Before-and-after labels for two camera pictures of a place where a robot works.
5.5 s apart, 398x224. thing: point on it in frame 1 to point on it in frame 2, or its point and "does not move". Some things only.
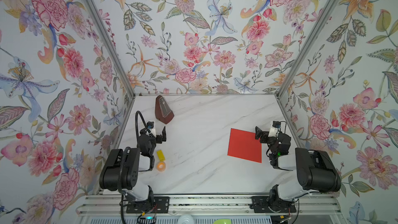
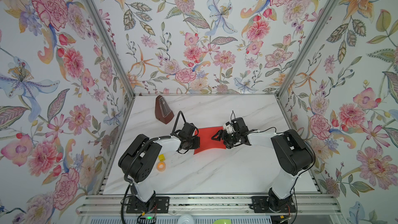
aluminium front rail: [156, 205] does not move
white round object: [185, 219] does not move
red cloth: [244, 145] to [206, 142]
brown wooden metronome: [162, 110] does not move
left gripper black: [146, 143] to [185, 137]
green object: [223, 221] does not move
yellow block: [160, 155] does not move
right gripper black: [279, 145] to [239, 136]
